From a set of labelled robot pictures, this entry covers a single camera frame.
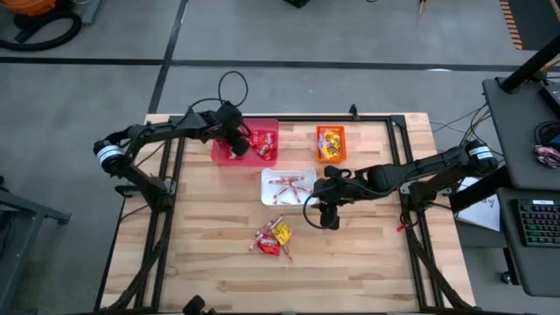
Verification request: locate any dark grey desk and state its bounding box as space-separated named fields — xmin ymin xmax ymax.
xmin=481 ymin=76 xmax=560 ymax=192
xmin=496 ymin=187 xmax=560 ymax=298

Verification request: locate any pink translucent plastic bin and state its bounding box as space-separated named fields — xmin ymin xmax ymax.
xmin=210 ymin=117 xmax=280 ymax=168

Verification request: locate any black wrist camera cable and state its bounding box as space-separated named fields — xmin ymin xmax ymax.
xmin=187 ymin=70 xmax=249 ymax=116
xmin=301 ymin=193 xmax=328 ymax=232

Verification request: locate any black aluminium table frame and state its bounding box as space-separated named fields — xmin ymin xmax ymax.
xmin=99 ymin=103 xmax=476 ymax=315

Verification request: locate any black floor mat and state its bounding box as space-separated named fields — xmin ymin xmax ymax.
xmin=507 ymin=0 xmax=560 ymax=52

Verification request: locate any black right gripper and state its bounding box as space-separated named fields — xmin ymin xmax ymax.
xmin=312 ymin=164 xmax=375 ymax=232

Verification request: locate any white paper sheet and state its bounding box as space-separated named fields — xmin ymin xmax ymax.
xmin=456 ymin=177 xmax=501 ymax=233

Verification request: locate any black left wrist camera cable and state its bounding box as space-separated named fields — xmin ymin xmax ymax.
xmin=187 ymin=70 xmax=249 ymax=116

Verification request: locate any grey metal stand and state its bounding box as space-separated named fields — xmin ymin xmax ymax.
xmin=0 ymin=174 xmax=73 ymax=315

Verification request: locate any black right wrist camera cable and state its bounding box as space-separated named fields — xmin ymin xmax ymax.
xmin=301 ymin=193 xmax=328 ymax=232

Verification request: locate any colourful candy bag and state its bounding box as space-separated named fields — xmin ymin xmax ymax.
xmin=532 ymin=144 xmax=560 ymax=170

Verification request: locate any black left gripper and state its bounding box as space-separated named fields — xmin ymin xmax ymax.
xmin=212 ymin=102 xmax=253 ymax=158

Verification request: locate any orange vacuum cleaner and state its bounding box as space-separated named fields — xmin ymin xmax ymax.
xmin=0 ymin=0 xmax=59 ymax=18

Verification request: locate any coiled black cable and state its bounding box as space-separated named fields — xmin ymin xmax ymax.
xmin=534 ymin=121 xmax=560 ymax=148

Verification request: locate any black backlit keyboard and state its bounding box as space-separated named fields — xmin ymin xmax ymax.
xmin=515 ymin=199 xmax=560 ymax=249

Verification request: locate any black vacuum hose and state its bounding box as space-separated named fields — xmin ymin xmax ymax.
xmin=0 ymin=8 xmax=83 ymax=53

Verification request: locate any white plastic bin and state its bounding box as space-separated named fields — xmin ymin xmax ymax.
xmin=260 ymin=166 xmax=319 ymax=207

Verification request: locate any orange black striped strip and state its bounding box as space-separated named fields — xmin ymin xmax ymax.
xmin=498 ymin=0 xmax=524 ymax=51

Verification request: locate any black diagonal pole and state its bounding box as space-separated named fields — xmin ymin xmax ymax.
xmin=498 ymin=33 xmax=560 ymax=95

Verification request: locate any small orange mesh basket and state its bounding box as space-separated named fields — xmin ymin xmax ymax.
xmin=314 ymin=125 xmax=348 ymax=165

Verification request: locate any black laptop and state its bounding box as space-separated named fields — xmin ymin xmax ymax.
xmin=537 ymin=80 xmax=560 ymax=118

